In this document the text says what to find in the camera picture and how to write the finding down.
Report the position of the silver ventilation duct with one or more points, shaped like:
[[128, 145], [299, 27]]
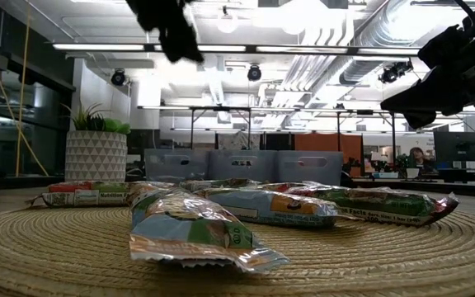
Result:
[[365, 68]]

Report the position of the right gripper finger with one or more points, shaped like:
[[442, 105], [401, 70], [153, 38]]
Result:
[[427, 101]]

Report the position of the purple wrapper granola bar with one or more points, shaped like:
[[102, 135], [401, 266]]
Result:
[[377, 204]]

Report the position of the round woven straw placemat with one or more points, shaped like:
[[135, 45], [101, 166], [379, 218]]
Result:
[[386, 255]]

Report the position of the black ceiling spotlight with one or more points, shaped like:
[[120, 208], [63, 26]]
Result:
[[118, 77], [254, 73], [394, 72]]

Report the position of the long ceiling light strip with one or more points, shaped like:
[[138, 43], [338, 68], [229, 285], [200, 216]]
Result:
[[221, 48]]

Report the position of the round white ceiling lamp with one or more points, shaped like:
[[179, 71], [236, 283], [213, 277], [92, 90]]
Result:
[[227, 22]]

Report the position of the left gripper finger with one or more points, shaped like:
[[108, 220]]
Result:
[[184, 45]]

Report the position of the white triangle-patterned plant pot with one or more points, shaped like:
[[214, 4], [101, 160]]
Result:
[[96, 156]]

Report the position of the small background potted plant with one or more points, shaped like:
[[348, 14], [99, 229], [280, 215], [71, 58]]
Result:
[[411, 167]]

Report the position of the green artificial plant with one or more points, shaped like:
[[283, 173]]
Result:
[[97, 121]]

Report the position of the black desk monitor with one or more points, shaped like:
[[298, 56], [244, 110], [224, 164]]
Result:
[[458, 146]]

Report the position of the person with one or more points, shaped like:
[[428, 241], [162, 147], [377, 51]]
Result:
[[419, 158]]

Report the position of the orange partition panel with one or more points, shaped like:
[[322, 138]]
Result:
[[328, 142]]

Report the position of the orange peanut butter granola bar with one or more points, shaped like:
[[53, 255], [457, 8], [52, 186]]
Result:
[[270, 206], [221, 184]]

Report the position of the blue green snack packet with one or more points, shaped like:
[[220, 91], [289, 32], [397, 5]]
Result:
[[188, 231]]

